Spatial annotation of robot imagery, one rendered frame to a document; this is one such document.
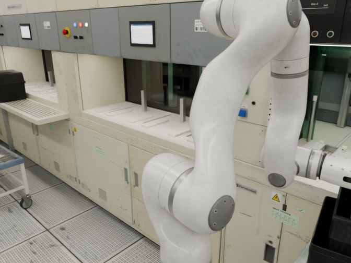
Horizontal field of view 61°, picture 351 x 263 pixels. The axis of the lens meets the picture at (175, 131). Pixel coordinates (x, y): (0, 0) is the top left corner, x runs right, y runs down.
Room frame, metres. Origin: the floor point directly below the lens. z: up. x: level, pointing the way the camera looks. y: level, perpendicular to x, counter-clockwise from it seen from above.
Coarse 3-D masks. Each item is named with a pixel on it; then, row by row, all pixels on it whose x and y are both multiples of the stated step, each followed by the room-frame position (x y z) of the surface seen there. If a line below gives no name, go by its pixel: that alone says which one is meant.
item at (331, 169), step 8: (328, 160) 0.72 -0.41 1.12; (336, 160) 0.72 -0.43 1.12; (344, 160) 0.73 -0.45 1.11; (320, 168) 0.71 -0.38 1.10; (328, 168) 0.69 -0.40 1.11; (336, 168) 0.69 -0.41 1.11; (344, 168) 0.68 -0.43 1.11; (320, 176) 0.70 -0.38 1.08; (328, 176) 0.69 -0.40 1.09; (336, 176) 0.68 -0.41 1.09; (336, 184) 0.68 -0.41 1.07; (344, 184) 0.67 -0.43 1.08
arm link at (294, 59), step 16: (208, 0) 0.69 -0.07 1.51; (208, 16) 0.67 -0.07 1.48; (304, 16) 0.72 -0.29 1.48; (224, 32) 0.66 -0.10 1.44; (304, 32) 0.71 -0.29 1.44; (288, 48) 0.71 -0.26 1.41; (304, 48) 0.71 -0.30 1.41; (272, 64) 0.75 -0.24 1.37; (288, 64) 0.72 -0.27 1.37; (304, 64) 0.72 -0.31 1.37
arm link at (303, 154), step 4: (300, 148) 0.77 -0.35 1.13; (304, 148) 0.77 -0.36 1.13; (308, 148) 0.77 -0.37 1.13; (296, 152) 0.76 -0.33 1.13; (300, 152) 0.75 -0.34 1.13; (304, 152) 0.75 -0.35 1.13; (308, 152) 0.75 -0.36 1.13; (296, 156) 0.75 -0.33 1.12; (300, 156) 0.74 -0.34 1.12; (304, 156) 0.74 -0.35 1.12; (308, 156) 0.74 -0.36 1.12; (260, 160) 0.80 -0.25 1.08; (296, 160) 0.74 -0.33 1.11; (300, 160) 0.74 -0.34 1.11; (304, 160) 0.73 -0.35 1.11; (308, 160) 0.73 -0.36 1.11; (296, 164) 0.73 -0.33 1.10; (300, 164) 0.73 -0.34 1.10; (304, 164) 0.73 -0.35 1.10; (300, 168) 0.73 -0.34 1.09; (304, 168) 0.73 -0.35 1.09; (300, 172) 0.73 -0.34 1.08; (304, 172) 0.73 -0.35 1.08; (300, 176) 0.75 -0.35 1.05; (304, 176) 0.74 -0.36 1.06
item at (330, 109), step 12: (300, 0) 1.12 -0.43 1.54; (312, 0) 1.09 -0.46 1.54; (324, 0) 1.06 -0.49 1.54; (324, 12) 1.06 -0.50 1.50; (324, 72) 1.88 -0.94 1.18; (324, 84) 1.87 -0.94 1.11; (336, 84) 1.82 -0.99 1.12; (348, 84) 1.73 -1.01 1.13; (324, 96) 1.86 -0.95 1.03; (336, 96) 1.82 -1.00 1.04; (348, 96) 1.72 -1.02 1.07; (240, 108) 1.26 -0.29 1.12; (324, 108) 1.84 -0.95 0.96; (336, 108) 1.79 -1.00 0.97; (348, 108) 1.74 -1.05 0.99; (324, 120) 1.85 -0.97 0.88; (336, 120) 1.80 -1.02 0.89; (348, 120) 1.75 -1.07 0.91; (276, 216) 1.11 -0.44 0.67; (288, 216) 1.07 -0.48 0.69
